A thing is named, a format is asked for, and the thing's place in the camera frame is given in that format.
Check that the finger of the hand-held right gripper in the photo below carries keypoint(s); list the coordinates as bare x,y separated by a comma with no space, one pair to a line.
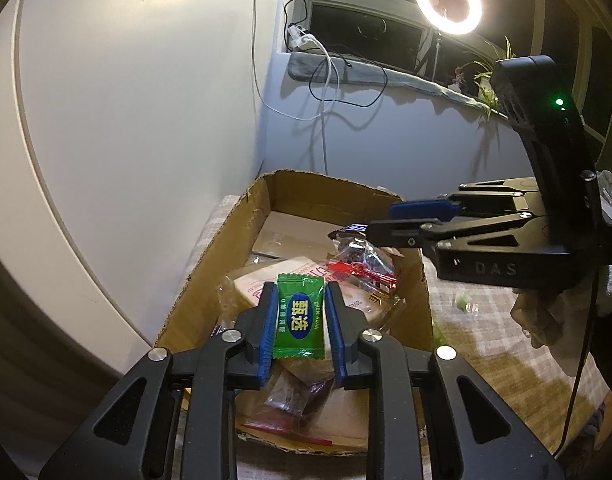
421,208
401,232

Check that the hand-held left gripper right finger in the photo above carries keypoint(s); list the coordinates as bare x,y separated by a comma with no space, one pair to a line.
336,335

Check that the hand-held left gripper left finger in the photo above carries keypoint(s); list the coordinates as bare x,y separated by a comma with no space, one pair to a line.
268,330

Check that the packaged sliced bread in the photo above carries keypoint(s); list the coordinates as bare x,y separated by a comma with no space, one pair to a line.
251,285

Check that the small dark snack bag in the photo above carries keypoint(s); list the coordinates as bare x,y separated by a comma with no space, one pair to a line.
358,257

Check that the brown cardboard box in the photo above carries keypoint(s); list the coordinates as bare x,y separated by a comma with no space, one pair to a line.
286,195

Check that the person's right forearm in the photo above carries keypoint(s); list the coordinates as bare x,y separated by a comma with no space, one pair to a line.
611,370

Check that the person's right hand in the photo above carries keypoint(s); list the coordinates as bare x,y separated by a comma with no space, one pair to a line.
546,325

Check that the potted spider plant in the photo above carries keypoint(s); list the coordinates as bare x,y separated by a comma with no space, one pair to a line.
486,95

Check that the grey windowsill mat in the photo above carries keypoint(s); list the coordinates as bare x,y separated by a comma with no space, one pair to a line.
306,67

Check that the white power strip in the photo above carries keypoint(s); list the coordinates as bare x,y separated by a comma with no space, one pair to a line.
303,40

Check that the white window frame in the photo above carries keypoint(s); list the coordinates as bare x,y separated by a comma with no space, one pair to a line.
538,20

